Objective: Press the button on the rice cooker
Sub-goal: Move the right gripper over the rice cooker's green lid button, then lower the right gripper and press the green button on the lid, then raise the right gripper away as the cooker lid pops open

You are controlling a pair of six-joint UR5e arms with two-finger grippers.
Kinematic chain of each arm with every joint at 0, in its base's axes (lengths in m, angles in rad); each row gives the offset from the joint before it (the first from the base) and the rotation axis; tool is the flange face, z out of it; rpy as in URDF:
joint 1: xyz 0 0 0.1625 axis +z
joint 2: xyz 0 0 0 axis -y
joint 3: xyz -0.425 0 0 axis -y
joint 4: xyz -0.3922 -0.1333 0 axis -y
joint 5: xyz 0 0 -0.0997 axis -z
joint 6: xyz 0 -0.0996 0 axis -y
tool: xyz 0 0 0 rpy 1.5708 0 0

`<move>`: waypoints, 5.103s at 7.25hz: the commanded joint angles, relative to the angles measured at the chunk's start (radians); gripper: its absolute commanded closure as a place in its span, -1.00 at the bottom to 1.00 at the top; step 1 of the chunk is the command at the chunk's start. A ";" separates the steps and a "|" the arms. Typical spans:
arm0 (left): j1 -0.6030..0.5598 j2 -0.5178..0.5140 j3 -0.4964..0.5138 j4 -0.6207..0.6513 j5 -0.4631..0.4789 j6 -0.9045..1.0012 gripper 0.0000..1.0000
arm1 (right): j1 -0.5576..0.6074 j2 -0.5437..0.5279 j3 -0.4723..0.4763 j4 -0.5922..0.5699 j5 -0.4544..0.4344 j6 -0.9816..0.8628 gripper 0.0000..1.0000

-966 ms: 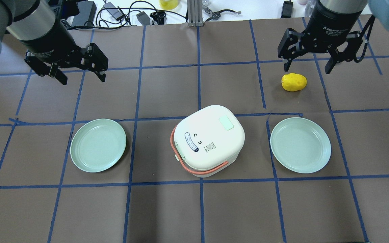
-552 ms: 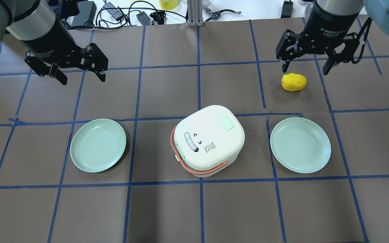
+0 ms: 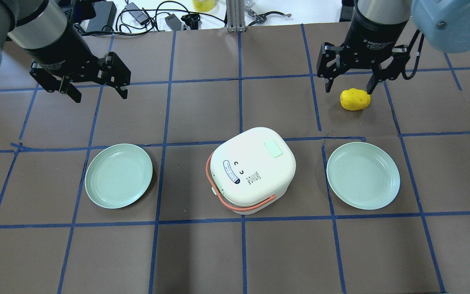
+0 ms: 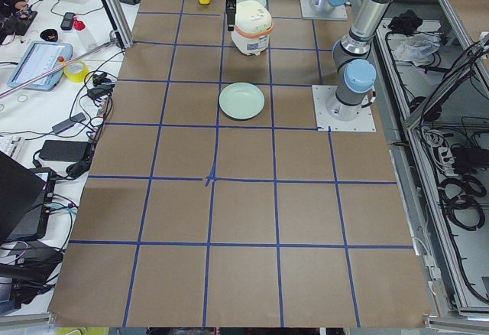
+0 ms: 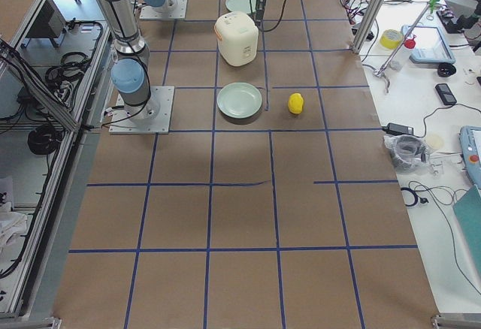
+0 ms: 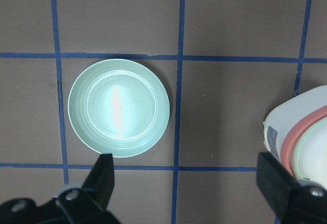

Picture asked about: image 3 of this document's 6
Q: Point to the aluminium frame post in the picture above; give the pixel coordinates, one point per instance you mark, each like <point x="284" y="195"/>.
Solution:
<point x="235" y="16"/>

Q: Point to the pale green plate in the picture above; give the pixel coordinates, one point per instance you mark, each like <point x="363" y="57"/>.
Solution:
<point x="118" y="176"/>
<point x="363" y="175"/>

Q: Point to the yellow toy potato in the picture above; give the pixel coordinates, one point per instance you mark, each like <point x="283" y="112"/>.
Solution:
<point x="354" y="99"/>

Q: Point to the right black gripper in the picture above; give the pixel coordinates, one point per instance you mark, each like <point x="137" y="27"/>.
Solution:
<point x="371" y="34"/>

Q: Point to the yellow tape roll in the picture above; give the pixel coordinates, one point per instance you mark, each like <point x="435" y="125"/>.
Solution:
<point x="203" y="6"/>

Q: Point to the small black adapter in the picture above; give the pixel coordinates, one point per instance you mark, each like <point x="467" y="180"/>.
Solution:
<point x="173" y="22"/>

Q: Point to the near pale green plate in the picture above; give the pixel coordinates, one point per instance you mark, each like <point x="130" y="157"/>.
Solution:
<point x="118" y="176"/>

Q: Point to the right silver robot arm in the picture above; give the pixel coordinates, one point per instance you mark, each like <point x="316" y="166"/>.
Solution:
<point x="445" y="24"/>

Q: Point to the black power adapter brick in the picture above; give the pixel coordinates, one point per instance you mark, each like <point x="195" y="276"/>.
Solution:
<point x="105" y="12"/>

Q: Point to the far pale green plate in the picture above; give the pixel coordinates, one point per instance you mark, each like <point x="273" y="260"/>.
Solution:
<point x="363" y="175"/>

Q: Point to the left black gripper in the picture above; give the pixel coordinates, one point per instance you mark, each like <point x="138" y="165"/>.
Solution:
<point x="63" y="52"/>

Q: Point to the white rice cooker orange handle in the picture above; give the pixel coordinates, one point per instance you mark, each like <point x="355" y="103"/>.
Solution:
<point x="251" y="170"/>

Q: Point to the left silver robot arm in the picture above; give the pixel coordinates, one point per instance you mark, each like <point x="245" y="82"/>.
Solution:
<point x="31" y="24"/>

